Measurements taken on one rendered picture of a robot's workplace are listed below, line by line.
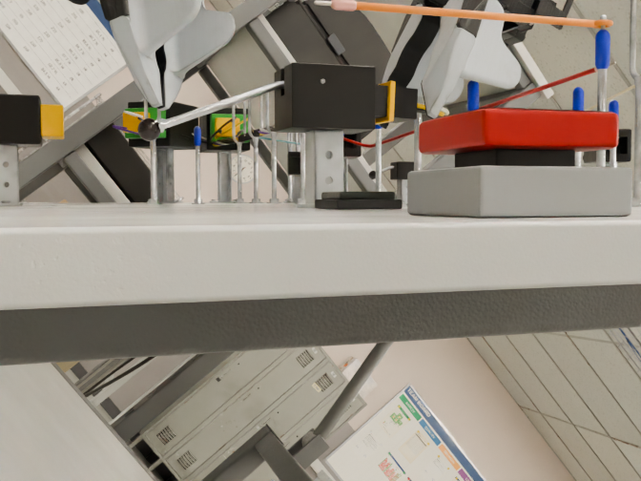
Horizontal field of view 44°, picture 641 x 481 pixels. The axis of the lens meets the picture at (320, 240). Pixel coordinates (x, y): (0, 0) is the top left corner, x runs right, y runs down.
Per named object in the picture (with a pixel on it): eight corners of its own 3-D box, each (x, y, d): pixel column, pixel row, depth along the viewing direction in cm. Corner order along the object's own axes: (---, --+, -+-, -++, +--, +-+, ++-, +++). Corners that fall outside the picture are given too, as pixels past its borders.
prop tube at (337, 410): (302, 449, 126) (414, 291, 130) (298, 444, 129) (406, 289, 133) (318, 460, 127) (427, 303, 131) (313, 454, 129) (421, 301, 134)
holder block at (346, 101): (274, 132, 53) (274, 72, 53) (352, 134, 55) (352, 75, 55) (292, 127, 50) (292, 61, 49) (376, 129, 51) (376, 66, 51)
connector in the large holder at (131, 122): (166, 137, 112) (166, 108, 112) (155, 136, 110) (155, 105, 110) (131, 138, 114) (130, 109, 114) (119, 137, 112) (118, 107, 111)
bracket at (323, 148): (296, 207, 54) (296, 133, 54) (329, 207, 55) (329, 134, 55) (318, 208, 50) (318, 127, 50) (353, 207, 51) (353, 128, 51)
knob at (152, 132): (136, 141, 49) (135, 118, 49) (159, 142, 50) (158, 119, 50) (138, 139, 48) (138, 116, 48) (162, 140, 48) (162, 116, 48)
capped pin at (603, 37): (581, 208, 45) (583, 14, 45) (594, 208, 46) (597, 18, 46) (606, 208, 44) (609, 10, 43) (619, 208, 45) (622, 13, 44)
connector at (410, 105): (335, 117, 54) (336, 88, 54) (399, 123, 56) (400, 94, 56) (353, 113, 51) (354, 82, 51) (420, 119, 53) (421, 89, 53)
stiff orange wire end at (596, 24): (310, 10, 40) (310, -1, 40) (603, 32, 45) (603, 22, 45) (318, 5, 39) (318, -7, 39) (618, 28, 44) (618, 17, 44)
